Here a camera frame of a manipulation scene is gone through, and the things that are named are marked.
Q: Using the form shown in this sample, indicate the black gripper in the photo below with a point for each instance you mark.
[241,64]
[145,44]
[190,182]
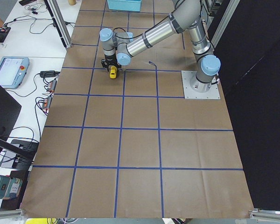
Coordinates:
[109,59]

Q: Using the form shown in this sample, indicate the black power adapter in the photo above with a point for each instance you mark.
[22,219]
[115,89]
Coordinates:
[47,73]

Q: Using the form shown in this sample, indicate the blue teach pendant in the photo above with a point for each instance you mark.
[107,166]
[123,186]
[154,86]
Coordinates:
[12,71]

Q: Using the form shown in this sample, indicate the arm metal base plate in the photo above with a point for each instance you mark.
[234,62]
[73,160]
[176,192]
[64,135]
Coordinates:
[193,89]

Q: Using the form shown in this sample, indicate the aluminium frame post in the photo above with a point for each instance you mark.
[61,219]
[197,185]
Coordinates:
[58,21]

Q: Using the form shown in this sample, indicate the orange black converter box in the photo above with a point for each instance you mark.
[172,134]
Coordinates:
[51,86]

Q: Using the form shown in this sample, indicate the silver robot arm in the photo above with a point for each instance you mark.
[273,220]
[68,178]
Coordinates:
[120,47]

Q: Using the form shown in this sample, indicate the green box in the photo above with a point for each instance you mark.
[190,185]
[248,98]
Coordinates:
[9,187]

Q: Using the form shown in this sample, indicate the black monitor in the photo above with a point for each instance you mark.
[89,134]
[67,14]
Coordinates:
[9,112]

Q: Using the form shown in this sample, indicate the yellow beetle toy car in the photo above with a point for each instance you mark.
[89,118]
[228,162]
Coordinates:
[113,72]

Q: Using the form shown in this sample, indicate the brown paper table cover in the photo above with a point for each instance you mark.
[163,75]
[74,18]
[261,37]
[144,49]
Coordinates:
[134,147]

